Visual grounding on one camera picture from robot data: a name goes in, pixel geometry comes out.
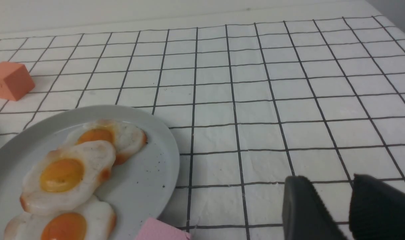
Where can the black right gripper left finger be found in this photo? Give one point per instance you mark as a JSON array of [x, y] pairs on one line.
[[304, 215]]

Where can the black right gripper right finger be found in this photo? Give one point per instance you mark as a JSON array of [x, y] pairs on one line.
[[377, 210]]

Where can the fried egg front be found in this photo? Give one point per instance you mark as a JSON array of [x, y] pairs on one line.
[[66, 178]]

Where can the fried egg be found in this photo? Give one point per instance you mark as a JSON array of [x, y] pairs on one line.
[[93, 220], [66, 178], [127, 138]]

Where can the white black-grid tablecloth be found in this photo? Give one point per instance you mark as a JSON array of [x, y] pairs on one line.
[[247, 104]]

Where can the pink cube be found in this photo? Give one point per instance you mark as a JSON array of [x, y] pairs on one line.
[[154, 229]]

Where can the grey plate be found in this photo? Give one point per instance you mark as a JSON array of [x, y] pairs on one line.
[[137, 190]]

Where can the fried egg back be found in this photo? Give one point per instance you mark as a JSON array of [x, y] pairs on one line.
[[127, 138]]

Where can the fried egg near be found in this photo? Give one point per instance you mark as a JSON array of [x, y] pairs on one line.
[[93, 220]]

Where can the orange cube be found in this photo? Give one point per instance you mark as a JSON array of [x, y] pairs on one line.
[[15, 81]]

